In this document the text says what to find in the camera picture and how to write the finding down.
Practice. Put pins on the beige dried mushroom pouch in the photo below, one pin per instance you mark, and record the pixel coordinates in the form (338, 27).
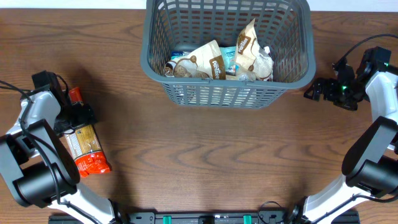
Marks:
(204, 62)

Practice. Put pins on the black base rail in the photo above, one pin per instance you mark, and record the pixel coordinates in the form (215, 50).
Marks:
(269, 216)

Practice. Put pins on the Kleenex tissue multipack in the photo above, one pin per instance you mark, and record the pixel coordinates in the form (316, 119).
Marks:
(177, 54)

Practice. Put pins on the orange spaghetti package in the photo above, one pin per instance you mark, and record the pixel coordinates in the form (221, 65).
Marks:
(87, 151)

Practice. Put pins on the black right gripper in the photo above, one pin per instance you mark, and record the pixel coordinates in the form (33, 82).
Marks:
(328, 93)

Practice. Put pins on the grey plastic lattice basket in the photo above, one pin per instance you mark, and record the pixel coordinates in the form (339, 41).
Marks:
(185, 25)

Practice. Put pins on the beige pouch white contents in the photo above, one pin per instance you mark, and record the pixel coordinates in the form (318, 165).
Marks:
(251, 56)

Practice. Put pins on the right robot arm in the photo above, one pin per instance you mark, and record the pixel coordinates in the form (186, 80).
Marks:
(367, 174)

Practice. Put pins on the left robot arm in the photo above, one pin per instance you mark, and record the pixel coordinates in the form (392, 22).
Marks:
(35, 165)

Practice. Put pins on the light blue snack bar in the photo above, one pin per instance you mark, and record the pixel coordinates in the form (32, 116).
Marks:
(228, 55)

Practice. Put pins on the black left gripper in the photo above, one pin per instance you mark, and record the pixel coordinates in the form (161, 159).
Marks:
(84, 115)

